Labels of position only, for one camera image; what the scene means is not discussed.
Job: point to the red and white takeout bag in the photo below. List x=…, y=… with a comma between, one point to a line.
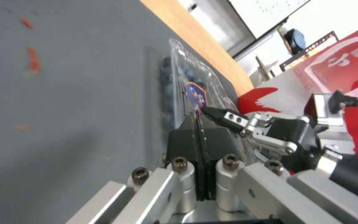
x=337, y=67

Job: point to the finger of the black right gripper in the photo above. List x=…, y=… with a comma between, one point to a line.
x=272, y=142
x=233, y=117

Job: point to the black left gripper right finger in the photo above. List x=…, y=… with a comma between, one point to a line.
x=217, y=144

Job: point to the white board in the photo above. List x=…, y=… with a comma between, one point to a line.
x=259, y=14

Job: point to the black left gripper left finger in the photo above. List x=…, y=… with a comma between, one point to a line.
x=182, y=144

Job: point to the dark blue round object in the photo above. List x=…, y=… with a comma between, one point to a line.
x=297, y=40

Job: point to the dark framed screen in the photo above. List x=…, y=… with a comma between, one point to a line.
x=319, y=46

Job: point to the clear plastic takeout container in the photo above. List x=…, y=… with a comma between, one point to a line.
x=183, y=77

